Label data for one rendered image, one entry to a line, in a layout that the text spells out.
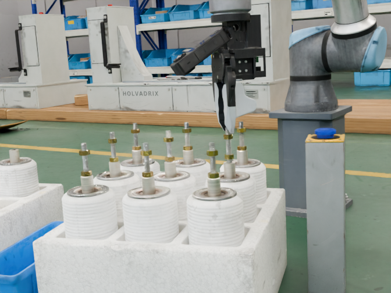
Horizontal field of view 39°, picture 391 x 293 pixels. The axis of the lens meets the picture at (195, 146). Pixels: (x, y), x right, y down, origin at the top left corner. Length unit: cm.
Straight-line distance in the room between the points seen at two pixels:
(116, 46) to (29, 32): 81
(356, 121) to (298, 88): 144
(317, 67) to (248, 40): 58
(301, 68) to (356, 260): 55
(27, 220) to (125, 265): 40
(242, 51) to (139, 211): 33
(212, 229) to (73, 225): 25
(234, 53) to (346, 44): 57
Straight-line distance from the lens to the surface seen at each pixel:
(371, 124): 297
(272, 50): 328
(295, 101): 157
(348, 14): 148
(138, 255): 93
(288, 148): 159
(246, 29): 101
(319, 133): 106
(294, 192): 161
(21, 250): 122
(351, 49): 150
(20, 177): 134
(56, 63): 459
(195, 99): 348
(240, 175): 105
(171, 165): 106
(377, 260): 134
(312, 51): 155
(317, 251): 110
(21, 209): 127
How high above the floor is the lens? 50
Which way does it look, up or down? 10 degrees down
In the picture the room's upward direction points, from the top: 3 degrees counter-clockwise
